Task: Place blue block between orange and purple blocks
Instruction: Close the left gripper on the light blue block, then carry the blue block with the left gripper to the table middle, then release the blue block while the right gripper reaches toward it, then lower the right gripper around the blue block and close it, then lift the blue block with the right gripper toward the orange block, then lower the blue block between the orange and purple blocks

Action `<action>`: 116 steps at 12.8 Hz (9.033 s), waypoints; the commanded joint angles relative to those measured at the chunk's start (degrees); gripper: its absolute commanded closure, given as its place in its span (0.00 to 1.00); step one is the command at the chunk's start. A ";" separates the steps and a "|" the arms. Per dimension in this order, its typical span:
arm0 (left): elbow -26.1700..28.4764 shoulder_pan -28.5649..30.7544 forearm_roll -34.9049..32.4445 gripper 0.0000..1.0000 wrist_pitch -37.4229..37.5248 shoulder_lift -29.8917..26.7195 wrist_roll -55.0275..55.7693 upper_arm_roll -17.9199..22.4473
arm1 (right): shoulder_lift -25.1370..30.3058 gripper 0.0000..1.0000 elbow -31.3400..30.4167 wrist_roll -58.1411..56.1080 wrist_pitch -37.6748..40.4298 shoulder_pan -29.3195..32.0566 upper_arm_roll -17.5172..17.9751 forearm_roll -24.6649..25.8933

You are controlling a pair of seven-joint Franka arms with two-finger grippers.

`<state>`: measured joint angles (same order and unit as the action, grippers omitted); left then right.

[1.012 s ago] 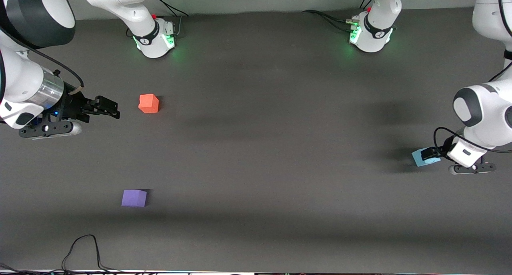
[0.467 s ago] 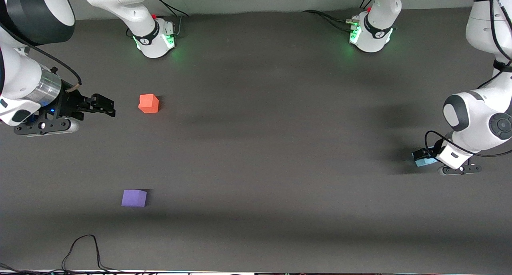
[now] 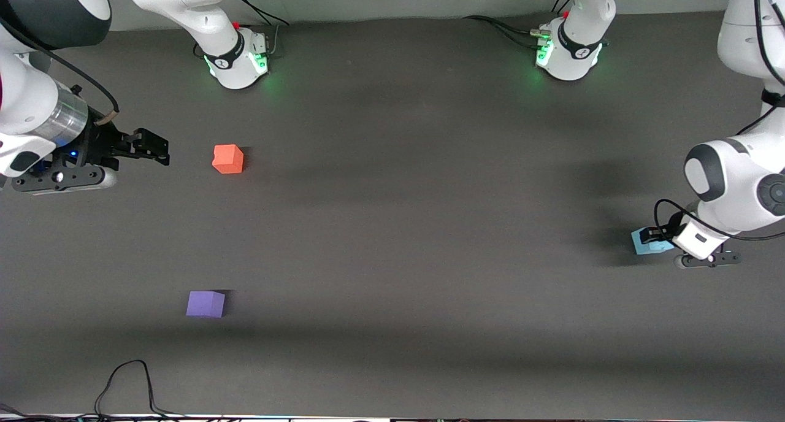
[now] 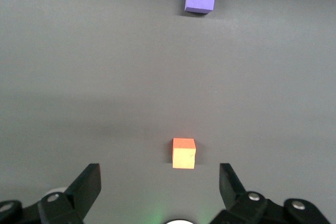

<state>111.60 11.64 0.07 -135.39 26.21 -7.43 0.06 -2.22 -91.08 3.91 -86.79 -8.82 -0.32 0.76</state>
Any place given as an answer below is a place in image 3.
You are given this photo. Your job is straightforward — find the black left arm wrist cable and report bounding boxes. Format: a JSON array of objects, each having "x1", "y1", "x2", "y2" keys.
[{"x1": 653, "y1": 0, "x2": 785, "y2": 243}]

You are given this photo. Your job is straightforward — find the light blue foam block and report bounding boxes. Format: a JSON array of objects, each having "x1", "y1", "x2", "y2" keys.
[{"x1": 631, "y1": 226, "x2": 675, "y2": 256}]

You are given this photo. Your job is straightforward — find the black arm wrist cable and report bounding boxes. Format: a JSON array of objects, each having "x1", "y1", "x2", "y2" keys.
[
  {"x1": 653, "y1": 0, "x2": 785, "y2": 243},
  {"x1": 0, "y1": 18, "x2": 120, "y2": 125}
]

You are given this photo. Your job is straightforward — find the black right arm wrist cable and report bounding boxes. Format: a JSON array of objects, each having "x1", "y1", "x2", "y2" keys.
[{"x1": 0, "y1": 18, "x2": 120, "y2": 125}]

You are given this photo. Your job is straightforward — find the black left arm base cables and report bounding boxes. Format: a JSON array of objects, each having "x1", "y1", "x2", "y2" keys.
[{"x1": 463, "y1": 0, "x2": 574, "y2": 50}]

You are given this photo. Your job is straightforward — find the orange foam block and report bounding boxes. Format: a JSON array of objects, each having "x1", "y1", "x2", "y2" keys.
[{"x1": 212, "y1": 144, "x2": 245, "y2": 175}]

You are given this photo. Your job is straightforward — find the black cable loop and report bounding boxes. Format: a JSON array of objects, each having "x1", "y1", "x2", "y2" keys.
[{"x1": 94, "y1": 359, "x2": 191, "y2": 420}]

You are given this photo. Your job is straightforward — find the black arm base cables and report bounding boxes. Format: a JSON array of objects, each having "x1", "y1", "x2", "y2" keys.
[
  {"x1": 232, "y1": 0, "x2": 290, "y2": 58},
  {"x1": 463, "y1": 0, "x2": 574, "y2": 50}
]

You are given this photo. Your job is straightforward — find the purple foam block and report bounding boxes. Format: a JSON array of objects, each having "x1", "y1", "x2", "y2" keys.
[{"x1": 186, "y1": 290, "x2": 226, "y2": 318}]

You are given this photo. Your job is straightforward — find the black right arm base cables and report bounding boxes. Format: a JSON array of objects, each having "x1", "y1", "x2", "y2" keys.
[{"x1": 232, "y1": 0, "x2": 290, "y2": 58}]

